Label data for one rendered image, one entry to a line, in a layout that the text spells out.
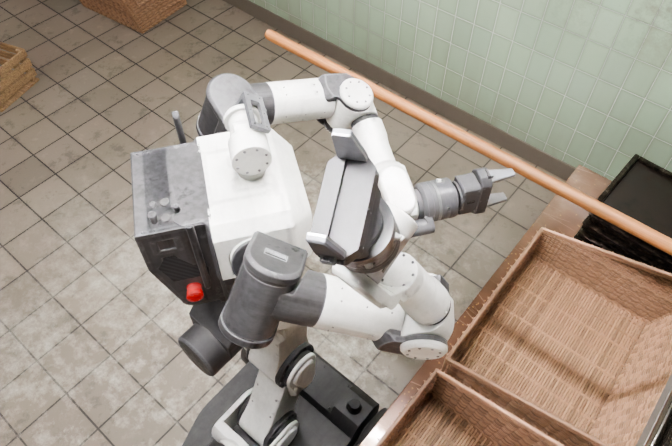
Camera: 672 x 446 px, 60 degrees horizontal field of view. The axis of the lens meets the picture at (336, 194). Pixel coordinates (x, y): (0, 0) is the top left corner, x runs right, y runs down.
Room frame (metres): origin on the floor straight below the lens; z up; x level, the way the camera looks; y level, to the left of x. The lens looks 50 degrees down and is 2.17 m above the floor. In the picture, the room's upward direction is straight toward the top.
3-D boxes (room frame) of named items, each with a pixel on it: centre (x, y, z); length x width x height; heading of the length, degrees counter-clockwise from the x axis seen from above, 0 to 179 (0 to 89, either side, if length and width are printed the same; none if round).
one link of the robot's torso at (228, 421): (0.60, 0.25, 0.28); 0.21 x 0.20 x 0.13; 140
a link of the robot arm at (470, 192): (0.81, -0.27, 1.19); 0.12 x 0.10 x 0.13; 105
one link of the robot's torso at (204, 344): (0.64, 0.22, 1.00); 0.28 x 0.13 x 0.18; 140
